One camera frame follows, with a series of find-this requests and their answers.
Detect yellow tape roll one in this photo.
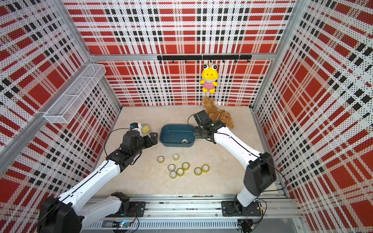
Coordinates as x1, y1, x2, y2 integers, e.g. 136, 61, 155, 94
157, 156, 165, 164

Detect yellow tape roll two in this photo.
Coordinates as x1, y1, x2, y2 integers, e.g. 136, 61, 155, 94
173, 154, 180, 161

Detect yellow tape roll eight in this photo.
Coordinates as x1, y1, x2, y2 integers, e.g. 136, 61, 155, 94
201, 164, 210, 173

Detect yellow tape roll four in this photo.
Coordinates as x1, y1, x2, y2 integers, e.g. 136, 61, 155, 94
182, 162, 190, 171

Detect yellow tape roll six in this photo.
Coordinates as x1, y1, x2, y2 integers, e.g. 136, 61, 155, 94
176, 168, 185, 177

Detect yellow tape roll seven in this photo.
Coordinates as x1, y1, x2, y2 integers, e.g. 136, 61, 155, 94
194, 167, 203, 176

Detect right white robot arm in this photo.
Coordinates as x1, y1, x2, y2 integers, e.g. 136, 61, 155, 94
193, 110, 276, 215

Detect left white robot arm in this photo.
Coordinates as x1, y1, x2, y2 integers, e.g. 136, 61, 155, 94
37, 130, 158, 233

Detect teal plastic storage box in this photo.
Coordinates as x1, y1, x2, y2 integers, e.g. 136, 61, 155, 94
159, 124, 196, 147

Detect yellow tape roll five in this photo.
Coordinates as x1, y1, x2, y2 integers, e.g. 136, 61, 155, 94
170, 171, 177, 179

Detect small yellow grey ball toy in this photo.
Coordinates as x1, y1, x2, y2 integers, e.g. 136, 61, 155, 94
141, 123, 152, 134

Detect brown teddy bear plush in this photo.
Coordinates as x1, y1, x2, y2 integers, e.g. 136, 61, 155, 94
202, 96, 234, 129

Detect yellow frog plush toy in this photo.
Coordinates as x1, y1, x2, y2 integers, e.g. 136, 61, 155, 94
200, 64, 219, 94

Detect green circuit board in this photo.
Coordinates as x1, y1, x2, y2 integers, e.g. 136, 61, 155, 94
118, 221, 134, 228

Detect black hook rail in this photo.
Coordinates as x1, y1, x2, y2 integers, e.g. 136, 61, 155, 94
157, 54, 253, 62

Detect white wire mesh basket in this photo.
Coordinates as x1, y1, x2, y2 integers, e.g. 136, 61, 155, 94
44, 64, 105, 124

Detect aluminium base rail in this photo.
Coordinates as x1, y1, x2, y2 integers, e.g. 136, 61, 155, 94
84, 194, 309, 233

